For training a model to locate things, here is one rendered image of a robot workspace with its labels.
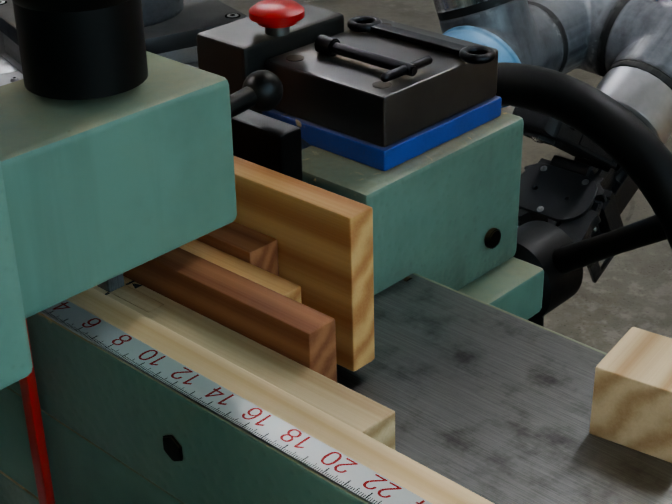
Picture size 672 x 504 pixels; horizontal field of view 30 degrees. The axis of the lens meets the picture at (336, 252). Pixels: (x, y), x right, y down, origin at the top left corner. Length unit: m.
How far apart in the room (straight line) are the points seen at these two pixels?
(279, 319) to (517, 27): 0.58
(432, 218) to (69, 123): 0.24
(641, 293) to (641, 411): 1.96
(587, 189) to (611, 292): 1.47
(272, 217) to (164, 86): 0.08
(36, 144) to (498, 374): 0.24
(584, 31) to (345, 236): 0.62
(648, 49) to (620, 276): 1.47
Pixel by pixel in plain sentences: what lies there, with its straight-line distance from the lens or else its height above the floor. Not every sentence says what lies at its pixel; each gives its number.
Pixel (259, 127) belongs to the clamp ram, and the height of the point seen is 0.99.
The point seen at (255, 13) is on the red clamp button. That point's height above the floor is 1.02.
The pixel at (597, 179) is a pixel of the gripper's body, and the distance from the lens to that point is 1.03.
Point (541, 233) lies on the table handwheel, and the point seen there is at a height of 0.84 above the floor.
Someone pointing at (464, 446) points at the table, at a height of 0.90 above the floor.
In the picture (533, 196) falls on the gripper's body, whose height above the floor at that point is 0.78.
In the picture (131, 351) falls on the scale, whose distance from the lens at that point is 0.51.
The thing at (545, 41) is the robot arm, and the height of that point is 0.88.
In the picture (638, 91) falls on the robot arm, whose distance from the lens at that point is 1.07.
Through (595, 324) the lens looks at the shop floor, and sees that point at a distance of 2.38.
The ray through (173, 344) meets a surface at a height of 0.95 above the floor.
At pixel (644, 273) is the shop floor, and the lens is 2.56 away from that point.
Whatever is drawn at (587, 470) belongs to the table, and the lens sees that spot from 0.54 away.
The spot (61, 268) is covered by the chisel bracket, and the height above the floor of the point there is 0.99.
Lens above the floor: 1.23
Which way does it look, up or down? 28 degrees down
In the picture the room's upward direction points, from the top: 1 degrees counter-clockwise
